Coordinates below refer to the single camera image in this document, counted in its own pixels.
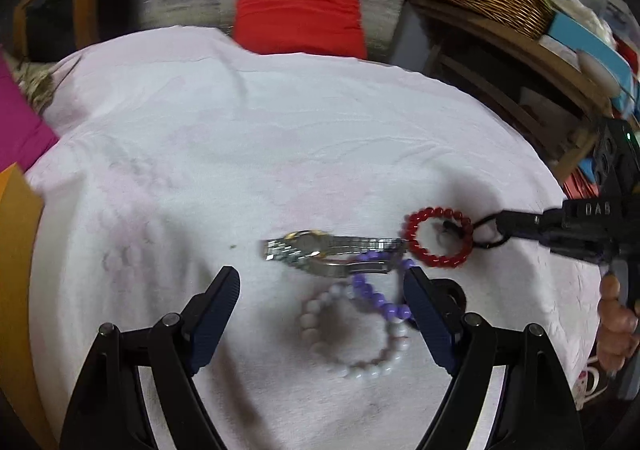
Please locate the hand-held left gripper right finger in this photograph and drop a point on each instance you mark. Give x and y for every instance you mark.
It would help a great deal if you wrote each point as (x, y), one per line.
(426, 315)

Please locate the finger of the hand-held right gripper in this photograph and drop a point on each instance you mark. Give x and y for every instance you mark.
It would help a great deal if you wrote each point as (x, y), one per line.
(525, 225)

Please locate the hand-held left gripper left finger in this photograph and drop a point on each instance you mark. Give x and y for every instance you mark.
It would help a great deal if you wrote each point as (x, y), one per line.
(215, 315)

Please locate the silver metal wristwatch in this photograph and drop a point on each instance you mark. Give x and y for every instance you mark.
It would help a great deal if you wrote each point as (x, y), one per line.
(300, 245)

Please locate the orange cardboard box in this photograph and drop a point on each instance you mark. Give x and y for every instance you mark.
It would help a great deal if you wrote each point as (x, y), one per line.
(15, 255)

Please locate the person's right hand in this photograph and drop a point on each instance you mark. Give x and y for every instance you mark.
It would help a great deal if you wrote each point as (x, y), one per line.
(616, 325)

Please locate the white printed mug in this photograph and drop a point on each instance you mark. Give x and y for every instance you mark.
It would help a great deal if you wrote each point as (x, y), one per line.
(590, 382)

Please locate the wooden shelf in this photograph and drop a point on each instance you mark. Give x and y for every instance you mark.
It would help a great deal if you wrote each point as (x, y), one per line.
(525, 54)

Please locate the teal box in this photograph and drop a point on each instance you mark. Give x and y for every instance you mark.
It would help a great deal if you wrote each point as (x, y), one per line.
(590, 42)

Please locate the magenta pillow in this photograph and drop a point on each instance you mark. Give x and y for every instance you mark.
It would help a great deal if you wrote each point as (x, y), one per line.
(20, 119)

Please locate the red cushion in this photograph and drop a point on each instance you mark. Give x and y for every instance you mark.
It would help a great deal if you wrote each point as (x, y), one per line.
(300, 4)

